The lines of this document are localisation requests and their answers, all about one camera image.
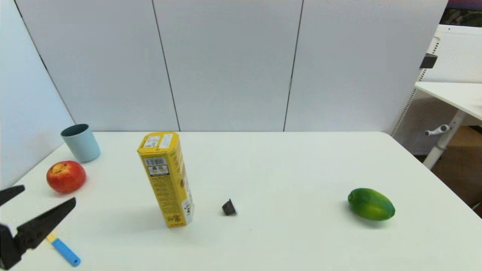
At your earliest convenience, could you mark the red apple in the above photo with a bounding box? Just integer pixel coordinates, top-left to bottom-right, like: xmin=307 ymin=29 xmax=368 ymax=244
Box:
xmin=46 ymin=161 xmax=87 ymax=194

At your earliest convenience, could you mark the white pegboard panel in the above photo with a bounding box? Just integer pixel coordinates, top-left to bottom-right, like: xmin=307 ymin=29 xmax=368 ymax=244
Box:
xmin=392 ymin=24 xmax=482 ymax=155

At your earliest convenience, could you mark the green mango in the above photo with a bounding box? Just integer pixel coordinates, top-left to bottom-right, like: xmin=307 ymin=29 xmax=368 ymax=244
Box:
xmin=348 ymin=188 xmax=396 ymax=221

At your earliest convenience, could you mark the yellow spatula blue handle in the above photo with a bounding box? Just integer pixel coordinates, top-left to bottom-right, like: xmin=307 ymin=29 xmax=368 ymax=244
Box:
xmin=47 ymin=233 xmax=81 ymax=267

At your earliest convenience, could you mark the light blue cup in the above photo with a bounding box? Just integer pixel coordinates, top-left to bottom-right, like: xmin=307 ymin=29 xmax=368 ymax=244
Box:
xmin=61 ymin=124 xmax=101 ymax=163

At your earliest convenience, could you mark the black clamp on pegboard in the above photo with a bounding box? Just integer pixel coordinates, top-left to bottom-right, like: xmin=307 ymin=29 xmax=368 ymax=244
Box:
xmin=419 ymin=53 xmax=438 ymax=69

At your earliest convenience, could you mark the white side desk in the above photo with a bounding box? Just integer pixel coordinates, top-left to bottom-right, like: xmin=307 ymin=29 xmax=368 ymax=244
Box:
xmin=414 ymin=82 xmax=482 ymax=170

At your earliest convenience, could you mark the white desk crank handle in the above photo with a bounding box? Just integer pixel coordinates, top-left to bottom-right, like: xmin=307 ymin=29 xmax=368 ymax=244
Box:
xmin=425 ymin=125 xmax=450 ymax=137

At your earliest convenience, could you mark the yellow carton box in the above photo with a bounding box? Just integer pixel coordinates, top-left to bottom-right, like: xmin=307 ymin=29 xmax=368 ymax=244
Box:
xmin=137 ymin=131 xmax=194 ymax=228

